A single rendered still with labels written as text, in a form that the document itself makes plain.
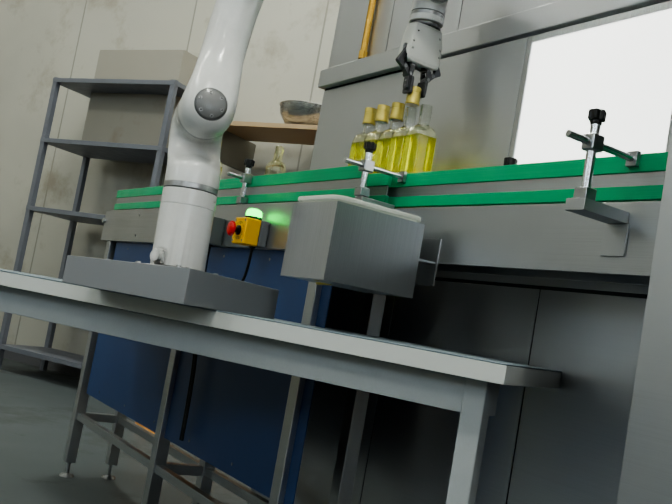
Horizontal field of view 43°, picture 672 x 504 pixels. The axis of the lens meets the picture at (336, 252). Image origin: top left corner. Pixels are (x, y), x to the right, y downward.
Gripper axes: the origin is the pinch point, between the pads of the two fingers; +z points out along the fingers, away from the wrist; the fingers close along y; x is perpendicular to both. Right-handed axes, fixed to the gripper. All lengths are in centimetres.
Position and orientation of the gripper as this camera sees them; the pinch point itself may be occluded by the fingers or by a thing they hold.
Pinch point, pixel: (414, 87)
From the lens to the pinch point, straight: 211.4
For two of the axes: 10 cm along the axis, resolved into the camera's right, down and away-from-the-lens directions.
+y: -8.2, -1.9, -5.3
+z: -1.8, 9.8, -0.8
